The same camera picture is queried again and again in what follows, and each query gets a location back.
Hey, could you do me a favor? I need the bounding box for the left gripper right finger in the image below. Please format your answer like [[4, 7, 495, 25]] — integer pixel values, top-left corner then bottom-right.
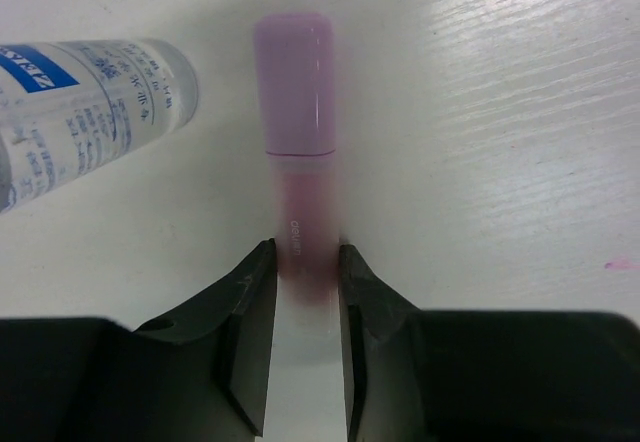
[[339, 245, 639, 441]]

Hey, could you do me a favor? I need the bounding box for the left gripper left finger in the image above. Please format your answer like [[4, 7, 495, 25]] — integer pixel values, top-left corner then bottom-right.
[[1, 240, 276, 441]]

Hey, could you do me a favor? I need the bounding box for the light pink highlighter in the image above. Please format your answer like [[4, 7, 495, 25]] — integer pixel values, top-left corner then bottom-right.
[[252, 11, 346, 358]]

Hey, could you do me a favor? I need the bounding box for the small blue-capped clear bottle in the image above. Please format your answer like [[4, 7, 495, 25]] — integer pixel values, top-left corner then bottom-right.
[[1, 39, 199, 212]]

